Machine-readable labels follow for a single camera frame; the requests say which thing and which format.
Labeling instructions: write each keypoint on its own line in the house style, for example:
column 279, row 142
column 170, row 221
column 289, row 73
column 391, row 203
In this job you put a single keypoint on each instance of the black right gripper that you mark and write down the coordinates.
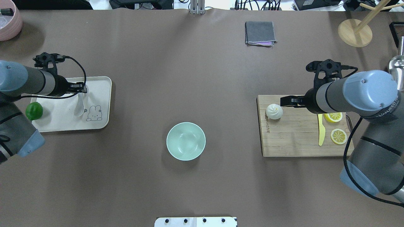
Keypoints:
column 310, row 100

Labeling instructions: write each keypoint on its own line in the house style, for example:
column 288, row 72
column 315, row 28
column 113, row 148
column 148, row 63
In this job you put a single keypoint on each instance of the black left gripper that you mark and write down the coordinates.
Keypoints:
column 62, row 87

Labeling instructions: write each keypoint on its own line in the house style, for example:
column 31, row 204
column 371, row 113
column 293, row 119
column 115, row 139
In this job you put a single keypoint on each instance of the white steamed bun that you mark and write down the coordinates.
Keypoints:
column 274, row 111

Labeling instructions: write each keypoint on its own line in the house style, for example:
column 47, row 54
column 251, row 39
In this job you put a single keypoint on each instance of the white ceramic spoon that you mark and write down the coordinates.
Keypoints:
column 80, row 106

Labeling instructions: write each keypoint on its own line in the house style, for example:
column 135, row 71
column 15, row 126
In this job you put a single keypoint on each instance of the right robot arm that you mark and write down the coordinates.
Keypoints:
column 374, row 168

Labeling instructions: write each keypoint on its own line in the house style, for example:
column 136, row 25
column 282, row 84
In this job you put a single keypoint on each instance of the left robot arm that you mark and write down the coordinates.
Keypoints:
column 18, row 135

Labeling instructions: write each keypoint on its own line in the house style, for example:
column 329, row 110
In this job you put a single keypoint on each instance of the pink bowl with ice cubes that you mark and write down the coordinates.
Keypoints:
column 10, row 25

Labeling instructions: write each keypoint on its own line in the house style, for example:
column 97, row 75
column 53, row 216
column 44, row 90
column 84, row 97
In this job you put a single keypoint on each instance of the metal tube in pink bowl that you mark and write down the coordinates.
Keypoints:
column 7, row 12

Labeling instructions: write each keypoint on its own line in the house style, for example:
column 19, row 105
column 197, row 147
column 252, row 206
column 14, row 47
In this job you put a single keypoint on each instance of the mint green bowl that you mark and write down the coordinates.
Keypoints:
column 186, row 141

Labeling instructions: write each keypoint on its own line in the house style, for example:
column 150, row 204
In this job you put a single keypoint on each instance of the wooden cutting board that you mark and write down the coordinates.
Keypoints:
column 296, row 133

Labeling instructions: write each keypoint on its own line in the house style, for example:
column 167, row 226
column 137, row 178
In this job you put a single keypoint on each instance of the white rabbit tray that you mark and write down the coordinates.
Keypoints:
column 58, row 114

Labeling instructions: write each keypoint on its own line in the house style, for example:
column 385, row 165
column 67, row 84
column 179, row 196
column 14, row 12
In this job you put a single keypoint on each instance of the yellow plastic knife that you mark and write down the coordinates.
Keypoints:
column 321, row 129

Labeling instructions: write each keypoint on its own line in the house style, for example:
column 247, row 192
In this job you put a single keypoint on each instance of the lemon slice near knife tip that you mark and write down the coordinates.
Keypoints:
column 333, row 117

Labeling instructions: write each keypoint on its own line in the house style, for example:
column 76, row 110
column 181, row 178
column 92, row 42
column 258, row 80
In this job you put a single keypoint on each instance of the green lime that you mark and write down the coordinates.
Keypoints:
column 34, row 111

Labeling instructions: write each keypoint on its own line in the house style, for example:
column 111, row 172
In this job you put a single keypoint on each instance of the folded grey cloth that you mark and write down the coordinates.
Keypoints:
column 260, row 33

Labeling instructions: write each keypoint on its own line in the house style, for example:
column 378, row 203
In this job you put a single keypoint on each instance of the wooden mug tree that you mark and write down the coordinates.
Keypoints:
column 357, row 33

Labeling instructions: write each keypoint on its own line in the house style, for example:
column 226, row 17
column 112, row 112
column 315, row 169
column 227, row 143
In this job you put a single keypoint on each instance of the glass rack tray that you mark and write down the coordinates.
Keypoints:
column 397, row 31

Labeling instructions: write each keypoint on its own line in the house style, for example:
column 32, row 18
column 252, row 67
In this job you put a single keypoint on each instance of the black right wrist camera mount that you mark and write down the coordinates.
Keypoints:
column 328, row 71

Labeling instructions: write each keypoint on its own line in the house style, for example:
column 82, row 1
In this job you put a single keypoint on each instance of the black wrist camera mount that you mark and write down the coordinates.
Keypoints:
column 328, row 71
column 47, row 62

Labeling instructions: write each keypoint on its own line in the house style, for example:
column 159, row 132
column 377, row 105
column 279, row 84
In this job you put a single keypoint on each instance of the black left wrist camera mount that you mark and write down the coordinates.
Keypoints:
column 47, row 62

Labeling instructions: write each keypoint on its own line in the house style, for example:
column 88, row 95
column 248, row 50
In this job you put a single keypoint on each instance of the lemon slice near knife handle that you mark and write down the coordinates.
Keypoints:
column 338, row 136

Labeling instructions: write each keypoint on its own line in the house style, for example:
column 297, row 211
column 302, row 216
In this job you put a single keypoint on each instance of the aluminium frame post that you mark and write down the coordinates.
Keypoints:
column 197, row 7

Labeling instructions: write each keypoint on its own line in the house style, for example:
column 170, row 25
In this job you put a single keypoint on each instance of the white camera mast base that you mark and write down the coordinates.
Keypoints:
column 224, row 221

